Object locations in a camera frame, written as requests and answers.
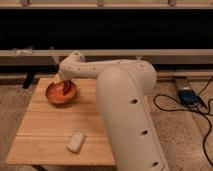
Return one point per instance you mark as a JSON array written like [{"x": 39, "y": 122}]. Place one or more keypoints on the wooden table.
[{"x": 45, "y": 130}]

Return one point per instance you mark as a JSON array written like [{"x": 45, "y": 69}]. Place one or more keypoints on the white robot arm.
[{"x": 121, "y": 86}]

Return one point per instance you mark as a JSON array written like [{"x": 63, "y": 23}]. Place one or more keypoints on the blue power adapter box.
[{"x": 188, "y": 97}]

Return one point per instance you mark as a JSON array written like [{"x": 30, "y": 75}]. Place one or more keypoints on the orange ceramic bowl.
[{"x": 54, "y": 93}]

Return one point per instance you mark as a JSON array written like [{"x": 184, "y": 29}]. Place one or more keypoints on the long metal rail beam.
[{"x": 155, "y": 56}]

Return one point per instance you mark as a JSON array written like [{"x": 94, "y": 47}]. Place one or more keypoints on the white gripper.
[{"x": 65, "y": 74}]

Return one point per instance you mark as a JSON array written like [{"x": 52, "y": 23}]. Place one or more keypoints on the black table leg stand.
[{"x": 28, "y": 80}]

